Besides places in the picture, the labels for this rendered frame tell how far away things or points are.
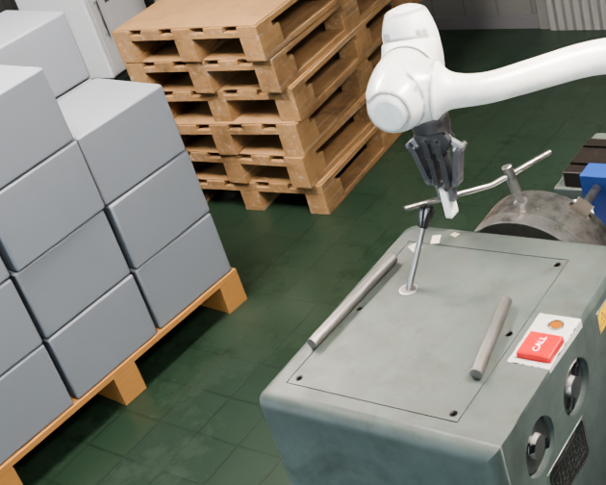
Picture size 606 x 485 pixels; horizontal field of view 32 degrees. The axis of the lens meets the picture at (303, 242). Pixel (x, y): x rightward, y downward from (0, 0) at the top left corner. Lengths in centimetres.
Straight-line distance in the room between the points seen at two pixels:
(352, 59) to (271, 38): 67
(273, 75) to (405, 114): 287
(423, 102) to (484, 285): 38
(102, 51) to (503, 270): 563
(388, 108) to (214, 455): 223
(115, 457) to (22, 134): 122
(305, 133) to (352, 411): 310
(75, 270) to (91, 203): 25
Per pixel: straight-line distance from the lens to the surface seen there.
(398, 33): 193
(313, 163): 485
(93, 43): 741
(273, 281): 458
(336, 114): 503
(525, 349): 179
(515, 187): 221
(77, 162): 387
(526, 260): 202
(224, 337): 435
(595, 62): 192
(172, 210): 417
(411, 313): 195
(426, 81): 181
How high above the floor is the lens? 238
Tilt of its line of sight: 30 degrees down
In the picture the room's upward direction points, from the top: 19 degrees counter-clockwise
